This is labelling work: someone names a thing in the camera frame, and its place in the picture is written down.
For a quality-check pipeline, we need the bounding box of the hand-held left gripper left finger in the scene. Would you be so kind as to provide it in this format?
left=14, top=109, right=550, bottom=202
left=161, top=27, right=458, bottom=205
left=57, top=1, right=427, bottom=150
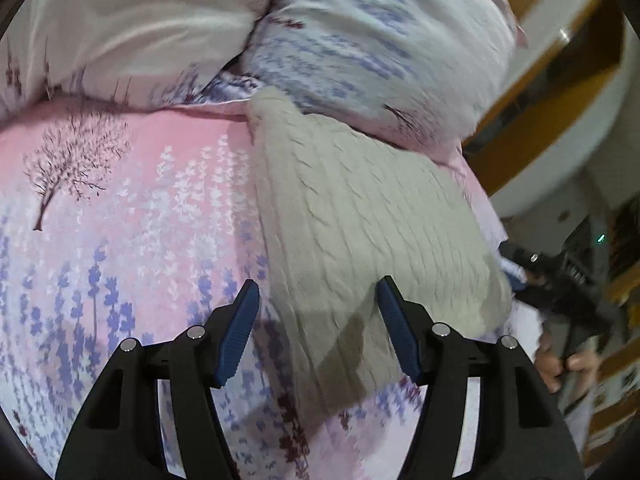
left=55, top=279, right=261, bottom=480

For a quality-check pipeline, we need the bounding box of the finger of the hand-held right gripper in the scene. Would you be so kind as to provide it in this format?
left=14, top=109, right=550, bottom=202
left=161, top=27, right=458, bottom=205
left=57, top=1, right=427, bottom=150
left=502, top=270, right=551, bottom=312
left=500, top=241, right=548, bottom=281

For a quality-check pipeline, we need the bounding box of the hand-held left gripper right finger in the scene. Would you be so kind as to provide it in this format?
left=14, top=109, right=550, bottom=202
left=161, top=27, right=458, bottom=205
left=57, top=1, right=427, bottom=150
left=376, top=275, right=586, bottom=480

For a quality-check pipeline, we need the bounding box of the beige cable-knit sweater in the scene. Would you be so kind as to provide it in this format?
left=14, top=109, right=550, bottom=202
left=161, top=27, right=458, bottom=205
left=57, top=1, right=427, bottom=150
left=247, top=86, right=513, bottom=431

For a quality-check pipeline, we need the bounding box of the person's right hand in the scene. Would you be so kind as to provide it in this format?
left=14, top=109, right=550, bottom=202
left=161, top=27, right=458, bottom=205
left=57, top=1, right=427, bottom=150
left=535, top=330, right=601, bottom=393

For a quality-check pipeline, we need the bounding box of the person's pale clothing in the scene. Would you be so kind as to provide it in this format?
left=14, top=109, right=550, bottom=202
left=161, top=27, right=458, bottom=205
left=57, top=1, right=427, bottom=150
left=557, top=385, right=598, bottom=453

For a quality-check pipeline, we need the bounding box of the pink floral bed sheet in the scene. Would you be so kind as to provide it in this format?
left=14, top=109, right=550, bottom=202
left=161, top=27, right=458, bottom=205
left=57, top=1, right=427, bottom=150
left=0, top=72, right=546, bottom=480

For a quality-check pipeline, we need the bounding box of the blue floral tree-print pillow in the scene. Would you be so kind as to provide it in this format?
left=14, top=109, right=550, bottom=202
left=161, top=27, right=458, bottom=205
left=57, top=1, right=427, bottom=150
left=240, top=0, right=531, bottom=166

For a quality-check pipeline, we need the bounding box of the pink floral pillow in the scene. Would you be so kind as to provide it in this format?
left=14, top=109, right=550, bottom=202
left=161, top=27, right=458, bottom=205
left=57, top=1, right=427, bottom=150
left=0, top=0, right=296, bottom=121

